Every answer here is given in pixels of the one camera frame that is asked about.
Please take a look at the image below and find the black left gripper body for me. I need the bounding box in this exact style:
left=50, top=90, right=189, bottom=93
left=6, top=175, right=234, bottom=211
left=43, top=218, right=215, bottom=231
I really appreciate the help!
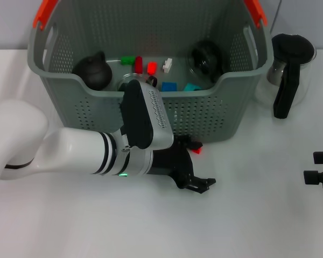
left=150, top=136, right=196, bottom=189

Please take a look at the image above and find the white long toy brick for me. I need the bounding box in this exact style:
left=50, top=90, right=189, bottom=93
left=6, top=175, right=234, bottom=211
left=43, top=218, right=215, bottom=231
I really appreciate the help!
left=162, top=58, right=174, bottom=73

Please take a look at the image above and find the glass teacup with black sleeve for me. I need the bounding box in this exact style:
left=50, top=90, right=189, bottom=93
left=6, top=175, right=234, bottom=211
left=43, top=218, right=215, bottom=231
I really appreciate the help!
left=187, top=39, right=224, bottom=83
left=116, top=71, right=159, bottom=93

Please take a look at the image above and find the thin grey background cable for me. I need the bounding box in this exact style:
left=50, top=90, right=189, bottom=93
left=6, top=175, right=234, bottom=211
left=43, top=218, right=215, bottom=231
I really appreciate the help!
left=270, top=0, right=283, bottom=34

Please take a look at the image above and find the glass teapot with black handle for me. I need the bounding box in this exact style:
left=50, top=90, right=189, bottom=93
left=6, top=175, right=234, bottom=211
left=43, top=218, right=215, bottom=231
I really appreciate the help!
left=254, top=32, right=318, bottom=119

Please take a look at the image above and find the teal square toy brick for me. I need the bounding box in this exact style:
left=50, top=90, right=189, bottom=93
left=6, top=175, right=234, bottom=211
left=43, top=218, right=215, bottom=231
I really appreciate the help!
left=183, top=82, right=202, bottom=91

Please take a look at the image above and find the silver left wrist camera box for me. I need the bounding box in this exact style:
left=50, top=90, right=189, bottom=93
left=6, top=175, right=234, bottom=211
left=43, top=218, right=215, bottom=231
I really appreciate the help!
left=120, top=80, right=175, bottom=150

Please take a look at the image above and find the blue toy brick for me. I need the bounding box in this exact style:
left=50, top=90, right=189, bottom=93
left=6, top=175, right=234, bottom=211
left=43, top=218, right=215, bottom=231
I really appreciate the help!
left=161, top=82, right=178, bottom=92

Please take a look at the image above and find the grey perforated plastic storage bin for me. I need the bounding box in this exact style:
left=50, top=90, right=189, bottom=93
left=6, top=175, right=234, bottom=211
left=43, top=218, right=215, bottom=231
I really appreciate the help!
left=27, top=0, right=272, bottom=147

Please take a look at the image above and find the dark red curved toy brick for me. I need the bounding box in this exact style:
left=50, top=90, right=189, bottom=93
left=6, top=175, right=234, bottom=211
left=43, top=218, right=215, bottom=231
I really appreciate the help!
left=135, top=55, right=144, bottom=74

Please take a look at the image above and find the small green toy brick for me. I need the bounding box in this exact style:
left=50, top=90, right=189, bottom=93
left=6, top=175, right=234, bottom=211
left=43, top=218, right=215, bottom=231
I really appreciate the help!
left=121, top=55, right=137, bottom=66

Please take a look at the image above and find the black clay teapot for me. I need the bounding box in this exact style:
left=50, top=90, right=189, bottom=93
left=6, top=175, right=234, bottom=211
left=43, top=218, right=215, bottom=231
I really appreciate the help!
left=72, top=51, right=113, bottom=91

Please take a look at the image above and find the red sloped toy brick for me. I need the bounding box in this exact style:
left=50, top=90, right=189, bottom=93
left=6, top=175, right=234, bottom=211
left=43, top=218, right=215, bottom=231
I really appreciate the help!
left=146, top=62, right=158, bottom=76

